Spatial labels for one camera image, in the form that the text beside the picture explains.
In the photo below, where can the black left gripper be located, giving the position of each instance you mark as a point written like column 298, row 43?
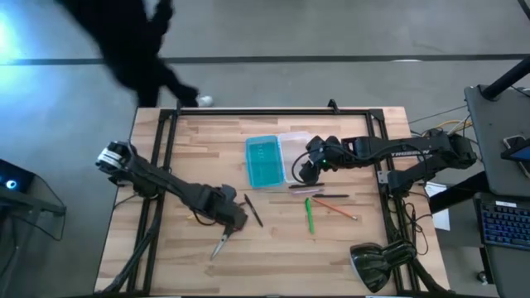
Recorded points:
column 221, row 209

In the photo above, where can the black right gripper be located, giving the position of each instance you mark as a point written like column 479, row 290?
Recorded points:
column 327, row 153

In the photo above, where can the black and red scissors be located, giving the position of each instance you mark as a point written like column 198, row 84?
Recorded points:
column 219, row 246

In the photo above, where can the black pen with scale print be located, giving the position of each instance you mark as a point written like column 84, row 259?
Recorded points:
column 253, row 210

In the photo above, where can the orange pencil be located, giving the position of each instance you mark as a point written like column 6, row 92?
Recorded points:
column 334, row 208

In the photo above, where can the translucent blue box lid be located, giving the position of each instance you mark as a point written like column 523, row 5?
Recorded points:
column 264, row 161

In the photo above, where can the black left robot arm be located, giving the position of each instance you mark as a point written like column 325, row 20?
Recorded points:
column 165, row 182

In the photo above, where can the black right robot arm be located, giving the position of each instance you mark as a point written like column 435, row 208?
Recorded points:
column 414, row 151

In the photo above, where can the clear plastic supply box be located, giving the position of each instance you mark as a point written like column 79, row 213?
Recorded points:
column 292, row 153

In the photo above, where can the thick black marker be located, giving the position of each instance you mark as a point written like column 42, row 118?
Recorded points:
column 306, row 186

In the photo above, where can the pink pen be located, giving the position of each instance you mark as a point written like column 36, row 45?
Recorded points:
column 306, row 191

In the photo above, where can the slim black pen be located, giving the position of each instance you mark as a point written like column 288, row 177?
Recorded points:
column 331, row 195

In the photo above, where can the green pen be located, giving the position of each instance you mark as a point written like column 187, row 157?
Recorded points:
column 309, row 216

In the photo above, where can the black desk lamp head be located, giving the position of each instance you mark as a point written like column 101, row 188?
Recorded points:
column 374, row 262

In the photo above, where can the person's white shoe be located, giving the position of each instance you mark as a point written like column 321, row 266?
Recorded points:
column 205, row 101

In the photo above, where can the white paper sheet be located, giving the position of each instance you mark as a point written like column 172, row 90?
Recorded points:
column 439, row 209

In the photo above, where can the grey side table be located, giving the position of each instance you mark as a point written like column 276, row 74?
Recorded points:
column 488, row 140

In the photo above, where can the backlit blue keyboard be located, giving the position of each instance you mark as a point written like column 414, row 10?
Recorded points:
column 505, row 225

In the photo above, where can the smartphone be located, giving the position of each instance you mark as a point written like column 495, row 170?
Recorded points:
column 517, row 151

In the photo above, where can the person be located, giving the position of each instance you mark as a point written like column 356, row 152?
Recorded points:
column 128, row 45

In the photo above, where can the black stand pole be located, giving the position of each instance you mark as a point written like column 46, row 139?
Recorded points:
column 507, row 78

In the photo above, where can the black device with blue light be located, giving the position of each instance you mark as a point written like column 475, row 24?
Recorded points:
column 12, row 180

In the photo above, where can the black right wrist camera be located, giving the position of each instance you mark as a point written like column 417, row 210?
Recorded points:
column 316, row 145

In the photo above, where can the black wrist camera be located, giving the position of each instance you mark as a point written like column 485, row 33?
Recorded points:
column 316, row 145
column 228, row 193

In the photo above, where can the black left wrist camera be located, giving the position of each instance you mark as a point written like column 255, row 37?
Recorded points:
column 228, row 193

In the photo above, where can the black metal table frame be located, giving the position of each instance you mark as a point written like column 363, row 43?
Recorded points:
column 265, row 111

